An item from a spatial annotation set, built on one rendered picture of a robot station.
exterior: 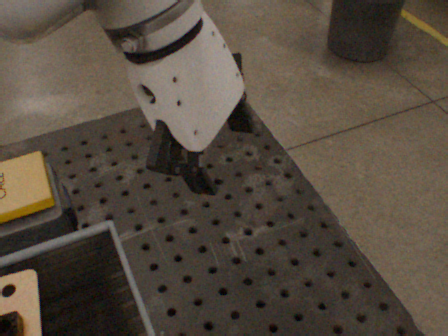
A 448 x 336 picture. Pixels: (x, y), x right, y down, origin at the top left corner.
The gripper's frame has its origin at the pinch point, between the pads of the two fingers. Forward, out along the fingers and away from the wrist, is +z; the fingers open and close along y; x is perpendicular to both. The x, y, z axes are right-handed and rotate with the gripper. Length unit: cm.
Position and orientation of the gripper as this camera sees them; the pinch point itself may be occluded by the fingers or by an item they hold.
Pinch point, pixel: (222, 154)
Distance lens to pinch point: 47.2
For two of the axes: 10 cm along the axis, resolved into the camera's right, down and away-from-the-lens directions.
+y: 4.6, -7.4, 4.9
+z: 3.4, 6.6, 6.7
